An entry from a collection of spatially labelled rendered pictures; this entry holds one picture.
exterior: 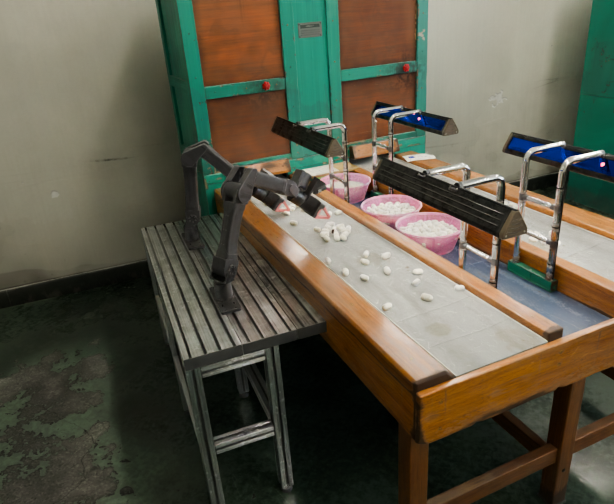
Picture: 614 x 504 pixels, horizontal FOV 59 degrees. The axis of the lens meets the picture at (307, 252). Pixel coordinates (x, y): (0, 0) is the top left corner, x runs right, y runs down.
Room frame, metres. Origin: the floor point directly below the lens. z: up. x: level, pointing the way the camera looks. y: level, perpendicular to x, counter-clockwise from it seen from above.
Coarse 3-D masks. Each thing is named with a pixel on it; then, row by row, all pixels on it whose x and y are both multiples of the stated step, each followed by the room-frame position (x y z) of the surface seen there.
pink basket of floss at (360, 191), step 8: (328, 176) 2.76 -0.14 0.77; (336, 176) 2.78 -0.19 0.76; (352, 176) 2.77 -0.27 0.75; (360, 176) 2.74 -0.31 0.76; (368, 176) 2.69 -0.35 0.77; (368, 184) 2.61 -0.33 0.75; (336, 192) 2.54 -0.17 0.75; (352, 192) 2.54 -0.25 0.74; (360, 192) 2.56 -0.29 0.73; (344, 200) 2.55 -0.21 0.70; (352, 200) 2.55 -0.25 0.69; (360, 200) 2.58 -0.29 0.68
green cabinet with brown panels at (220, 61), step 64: (192, 0) 2.73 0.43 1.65; (256, 0) 2.84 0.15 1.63; (320, 0) 2.97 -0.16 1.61; (384, 0) 3.11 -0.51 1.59; (192, 64) 2.70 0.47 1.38; (256, 64) 2.83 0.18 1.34; (320, 64) 2.96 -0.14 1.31; (384, 64) 3.11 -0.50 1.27; (192, 128) 2.85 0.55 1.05; (256, 128) 2.82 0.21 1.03; (384, 128) 3.11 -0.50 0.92
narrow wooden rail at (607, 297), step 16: (368, 192) 2.70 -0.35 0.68; (384, 192) 2.56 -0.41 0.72; (400, 192) 2.42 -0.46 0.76; (432, 208) 2.19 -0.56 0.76; (480, 240) 1.91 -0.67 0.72; (512, 240) 1.79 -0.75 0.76; (512, 256) 1.75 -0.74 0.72; (528, 256) 1.68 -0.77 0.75; (544, 256) 1.64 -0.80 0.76; (544, 272) 1.61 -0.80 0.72; (560, 272) 1.55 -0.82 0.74; (576, 272) 1.51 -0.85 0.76; (592, 272) 1.50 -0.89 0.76; (560, 288) 1.55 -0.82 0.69; (576, 288) 1.49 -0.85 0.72; (592, 288) 1.44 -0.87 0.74; (608, 288) 1.40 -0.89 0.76; (592, 304) 1.43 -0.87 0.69; (608, 304) 1.38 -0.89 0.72
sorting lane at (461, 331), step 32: (288, 224) 2.18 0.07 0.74; (320, 224) 2.15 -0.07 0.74; (352, 224) 2.12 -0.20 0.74; (320, 256) 1.83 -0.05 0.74; (352, 256) 1.81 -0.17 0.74; (384, 288) 1.54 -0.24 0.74; (416, 288) 1.53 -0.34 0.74; (448, 288) 1.51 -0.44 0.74; (416, 320) 1.34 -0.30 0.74; (448, 320) 1.33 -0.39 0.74; (480, 320) 1.31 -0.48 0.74; (512, 320) 1.30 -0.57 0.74; (448, 352) 1.17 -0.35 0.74; (480, 352) 1.16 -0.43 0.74; (512, 352) 1.15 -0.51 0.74
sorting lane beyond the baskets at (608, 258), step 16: (400, 160) 3.05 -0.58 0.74; (480, 192) 2.40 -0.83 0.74; (528, 208) 2.15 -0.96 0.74; (528, 224) 1.98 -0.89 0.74; (544, 224) 1.97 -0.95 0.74; (528, 240) 1.83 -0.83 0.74; (560, 240) 1.81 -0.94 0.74; (576, 240) 1.80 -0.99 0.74; (592, 240) 1.79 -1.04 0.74; (608, 240) 1.78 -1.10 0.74; (560, 256) 1.68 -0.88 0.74; (576, 256) 1.67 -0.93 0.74; (592, 256) 1.66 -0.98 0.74; (608, 256) 1.65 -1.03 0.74; (608, 272) 1.54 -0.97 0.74
